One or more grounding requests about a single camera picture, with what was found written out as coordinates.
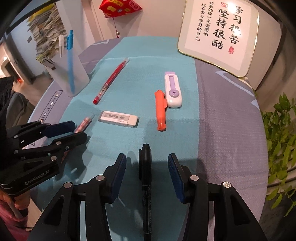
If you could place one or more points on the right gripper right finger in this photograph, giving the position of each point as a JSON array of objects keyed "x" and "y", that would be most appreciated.
[{"x": 233, "y": 220}]

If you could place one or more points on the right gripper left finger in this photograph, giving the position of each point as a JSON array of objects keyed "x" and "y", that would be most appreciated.
[{"x": 61, "y": 218}]

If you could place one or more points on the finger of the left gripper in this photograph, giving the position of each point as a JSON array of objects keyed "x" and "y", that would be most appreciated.
[
  {"x": 69, "y": 142},
  {"x": 59, "y": 129}
]

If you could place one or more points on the patterned white pink pen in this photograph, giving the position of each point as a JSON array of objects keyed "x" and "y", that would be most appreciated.
[{"x": 84, "y": 124}]

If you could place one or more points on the red gel pen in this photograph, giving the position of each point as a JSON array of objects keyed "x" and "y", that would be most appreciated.
[{"x": 109, "y": 81}]

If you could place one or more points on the dark grey blue pen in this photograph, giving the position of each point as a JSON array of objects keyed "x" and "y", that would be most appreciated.
[{"x": 49, "y": 63}]

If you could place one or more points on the green gel pen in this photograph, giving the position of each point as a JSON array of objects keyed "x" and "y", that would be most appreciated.
[{"x": 41, "y": 59}]

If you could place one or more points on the black marker pen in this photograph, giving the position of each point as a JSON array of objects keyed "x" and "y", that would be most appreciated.
[{"x": 145, "y": 177}]

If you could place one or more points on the blue ballpoint pen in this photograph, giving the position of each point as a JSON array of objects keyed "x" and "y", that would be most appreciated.
[{"x": 69, "y": 46}]

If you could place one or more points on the clear grey gel pen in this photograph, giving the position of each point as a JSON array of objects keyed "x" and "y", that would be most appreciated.
[{"x": 61, "y": 46}]

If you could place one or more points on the orange highlighter pen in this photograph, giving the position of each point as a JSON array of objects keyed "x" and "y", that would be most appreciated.
[{"x": 161, "y": 106}]

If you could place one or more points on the white purple utility knife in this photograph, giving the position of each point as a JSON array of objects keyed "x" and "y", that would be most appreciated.
[{"x": 172, "y": 90}]

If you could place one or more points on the left hand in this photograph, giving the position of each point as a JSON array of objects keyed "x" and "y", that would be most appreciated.
[{"x": 20, "y": 202}]

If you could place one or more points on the grey sofa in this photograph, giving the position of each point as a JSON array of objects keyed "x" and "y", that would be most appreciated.
[{"x": 19, "y": 110}]

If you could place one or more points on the frosted plastic pen cup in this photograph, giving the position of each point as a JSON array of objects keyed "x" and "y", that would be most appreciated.
[{"x": 60, "y": 74}]

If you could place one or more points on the white eraser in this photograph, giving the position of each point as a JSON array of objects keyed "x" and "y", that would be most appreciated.
[{"x": 121, "y": 119}]

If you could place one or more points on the teal grey tablecloth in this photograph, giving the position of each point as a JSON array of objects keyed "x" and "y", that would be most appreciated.
[{"x": 218, "y": 133}]

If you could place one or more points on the tall stack of books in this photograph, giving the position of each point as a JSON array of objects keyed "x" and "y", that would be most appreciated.
[{"x": 46, "y": 26}]

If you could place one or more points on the green potted plant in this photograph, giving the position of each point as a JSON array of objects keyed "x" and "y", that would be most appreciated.
[{"x": 279, "y": 126}]

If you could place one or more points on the red pyramid hanging ornament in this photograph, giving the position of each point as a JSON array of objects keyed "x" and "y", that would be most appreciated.
[{"x": 115, "y": 8}]

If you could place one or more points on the framed calligraphy sign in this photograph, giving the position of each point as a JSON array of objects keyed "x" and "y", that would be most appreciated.
[{"x": 222, "y": 33}]

